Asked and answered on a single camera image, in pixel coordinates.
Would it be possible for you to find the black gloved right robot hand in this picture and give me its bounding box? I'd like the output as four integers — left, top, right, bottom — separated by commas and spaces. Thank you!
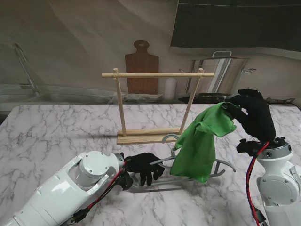
223, 88, 276, 143

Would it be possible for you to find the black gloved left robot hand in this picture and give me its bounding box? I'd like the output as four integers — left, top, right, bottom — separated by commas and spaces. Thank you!
126, 152, 165, 186

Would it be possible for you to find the grey plastic clothes hanger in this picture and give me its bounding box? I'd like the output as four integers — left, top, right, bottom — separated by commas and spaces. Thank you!
131, 133, 237, 189

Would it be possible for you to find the green microfibre towel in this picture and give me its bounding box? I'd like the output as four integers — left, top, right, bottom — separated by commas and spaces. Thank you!
169, 101, 238, 184

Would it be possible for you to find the wooden hanging rack stand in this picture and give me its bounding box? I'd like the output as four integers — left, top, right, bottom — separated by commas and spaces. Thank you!
101, 67, 215, 145

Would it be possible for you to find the stainless steel stockpot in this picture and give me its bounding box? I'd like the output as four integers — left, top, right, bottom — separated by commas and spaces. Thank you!
178, 50, 257, 96

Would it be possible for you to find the stack of white plates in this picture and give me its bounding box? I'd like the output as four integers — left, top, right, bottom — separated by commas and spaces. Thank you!
117, 93, 164, 104

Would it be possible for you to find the dark range hood panel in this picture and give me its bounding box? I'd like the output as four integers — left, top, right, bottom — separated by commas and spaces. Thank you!
169, 0, 301, 51

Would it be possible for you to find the brown wooden cutting board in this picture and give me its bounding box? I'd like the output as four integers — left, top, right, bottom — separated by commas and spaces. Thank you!
124, 40, 160, 95

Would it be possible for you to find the steel sink basin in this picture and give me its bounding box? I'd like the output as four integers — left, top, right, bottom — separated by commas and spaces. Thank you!
0, 93, 113, 104

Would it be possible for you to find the chrome kitchen faucet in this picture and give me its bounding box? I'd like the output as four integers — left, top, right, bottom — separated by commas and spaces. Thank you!
14, 43, 40, 95

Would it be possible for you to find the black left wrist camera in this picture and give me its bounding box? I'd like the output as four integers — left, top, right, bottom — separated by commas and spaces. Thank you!
119, 171, 134, 191

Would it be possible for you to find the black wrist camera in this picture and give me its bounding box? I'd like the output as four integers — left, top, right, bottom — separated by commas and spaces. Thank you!
236, 138, 259, 157
119, 171, 134, 191

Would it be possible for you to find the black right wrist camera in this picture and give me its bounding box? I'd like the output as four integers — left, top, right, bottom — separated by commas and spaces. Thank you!
236, 138, 259, 157

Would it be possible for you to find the red black cable bundle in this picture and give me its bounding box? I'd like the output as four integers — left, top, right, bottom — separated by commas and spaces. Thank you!
246, 141, 269, 226
68, 160, 129, 222

